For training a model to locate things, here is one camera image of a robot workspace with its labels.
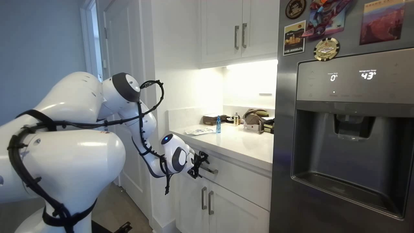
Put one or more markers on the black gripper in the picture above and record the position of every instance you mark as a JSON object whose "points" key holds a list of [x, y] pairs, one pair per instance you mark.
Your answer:
{"points": [[197, 163]]}

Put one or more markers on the silver drawer handle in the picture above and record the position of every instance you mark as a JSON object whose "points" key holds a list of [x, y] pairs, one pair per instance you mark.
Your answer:
{"points": [[210, 170]]}

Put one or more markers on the white kitchen drawer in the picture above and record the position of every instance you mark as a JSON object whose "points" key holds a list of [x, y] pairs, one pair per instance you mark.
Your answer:
{"points": [[236, 177]]}

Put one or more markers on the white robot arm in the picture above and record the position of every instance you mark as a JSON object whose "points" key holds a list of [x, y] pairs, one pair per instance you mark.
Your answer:
{"points": [[63, 151]]}

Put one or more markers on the white lower cabinet doors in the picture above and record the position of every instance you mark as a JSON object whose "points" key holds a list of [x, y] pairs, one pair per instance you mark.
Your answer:
{"points": [[239, 206]]}

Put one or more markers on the blue water bottle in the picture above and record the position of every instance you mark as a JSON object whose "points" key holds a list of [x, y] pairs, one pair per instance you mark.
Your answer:
{"points": [[219, 124]]}

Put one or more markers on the dark countertop clutter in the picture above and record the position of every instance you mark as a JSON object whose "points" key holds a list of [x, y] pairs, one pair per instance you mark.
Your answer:
{"points": [[254, 120]]}

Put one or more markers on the white upper cabinets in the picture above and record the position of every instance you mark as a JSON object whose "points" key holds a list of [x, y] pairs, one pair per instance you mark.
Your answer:
{"points": [[237, 31]]}

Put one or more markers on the dark grey refrigerator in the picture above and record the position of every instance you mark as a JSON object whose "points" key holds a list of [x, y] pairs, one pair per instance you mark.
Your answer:
{"points": [[343, 155]]}

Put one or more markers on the yellow black fridge magnet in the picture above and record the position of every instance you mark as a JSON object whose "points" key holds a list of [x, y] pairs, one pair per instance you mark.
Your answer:
{"points": [[292, 38]]}

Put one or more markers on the round gold fridge magnet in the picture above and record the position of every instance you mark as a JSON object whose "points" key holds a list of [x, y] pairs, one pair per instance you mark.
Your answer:
{"points": [[326, 49]]}

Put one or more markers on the round black fridge magnet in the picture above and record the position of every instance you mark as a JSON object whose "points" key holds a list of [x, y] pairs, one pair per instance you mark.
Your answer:
{"points": [[295, 8]]}

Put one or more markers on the colourful character fridge magnet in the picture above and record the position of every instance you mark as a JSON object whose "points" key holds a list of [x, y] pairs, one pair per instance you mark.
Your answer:
{"points": [[327, 17]]}

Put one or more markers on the landscape photo fridge magnet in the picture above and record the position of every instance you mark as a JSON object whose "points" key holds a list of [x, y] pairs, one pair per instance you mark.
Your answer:
{"points": [[382, 21]]}

